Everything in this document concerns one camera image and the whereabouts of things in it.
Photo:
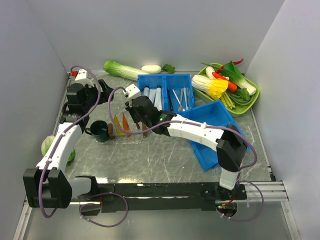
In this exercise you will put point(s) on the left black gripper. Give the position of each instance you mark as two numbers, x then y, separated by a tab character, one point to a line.
104	94

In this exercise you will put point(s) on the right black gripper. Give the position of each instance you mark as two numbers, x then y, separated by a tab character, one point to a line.
130	110

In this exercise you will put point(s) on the orange toothpaste tube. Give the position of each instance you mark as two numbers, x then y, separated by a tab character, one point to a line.
125	123

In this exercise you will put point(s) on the yellow toothpaste tube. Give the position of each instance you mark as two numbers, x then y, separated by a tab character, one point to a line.
117	126

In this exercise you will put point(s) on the dark green mug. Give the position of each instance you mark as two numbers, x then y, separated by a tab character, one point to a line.
99	130

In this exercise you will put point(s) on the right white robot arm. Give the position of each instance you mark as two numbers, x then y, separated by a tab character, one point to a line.
227	142

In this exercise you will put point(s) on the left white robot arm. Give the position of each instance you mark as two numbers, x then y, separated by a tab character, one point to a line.
46	185

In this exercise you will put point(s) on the white toothpaste tube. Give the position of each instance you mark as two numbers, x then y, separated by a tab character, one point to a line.
146	91

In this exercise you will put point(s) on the blue toiletry double bin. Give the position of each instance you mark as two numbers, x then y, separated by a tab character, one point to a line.
160	86

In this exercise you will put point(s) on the white toothbrush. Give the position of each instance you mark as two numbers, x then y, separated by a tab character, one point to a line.
181	99

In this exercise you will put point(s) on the green vegetable tray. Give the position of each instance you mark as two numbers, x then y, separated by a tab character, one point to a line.
209	71

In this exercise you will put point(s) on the long green napa cabbage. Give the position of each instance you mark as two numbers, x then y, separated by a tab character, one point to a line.
124	71

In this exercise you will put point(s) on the white radish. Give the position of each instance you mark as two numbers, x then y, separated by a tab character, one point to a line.
152	69

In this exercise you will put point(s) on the small green cabbage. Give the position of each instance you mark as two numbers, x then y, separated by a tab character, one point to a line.
46	144

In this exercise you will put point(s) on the yellow white cabbage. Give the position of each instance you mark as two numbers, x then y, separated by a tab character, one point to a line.
213	87

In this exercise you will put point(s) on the green beans bundle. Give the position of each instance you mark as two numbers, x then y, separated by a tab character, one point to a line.
233	100

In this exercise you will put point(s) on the orange carrot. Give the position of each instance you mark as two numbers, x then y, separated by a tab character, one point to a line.
231	86

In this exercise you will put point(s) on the bok choy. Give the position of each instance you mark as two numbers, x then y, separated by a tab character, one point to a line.
230	70

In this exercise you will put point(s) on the red chili pepper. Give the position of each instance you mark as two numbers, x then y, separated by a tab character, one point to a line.
223	66

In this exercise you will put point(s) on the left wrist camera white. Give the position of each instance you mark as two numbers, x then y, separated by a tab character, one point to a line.
82	77

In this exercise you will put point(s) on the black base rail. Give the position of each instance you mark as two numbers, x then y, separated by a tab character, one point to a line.
114	197

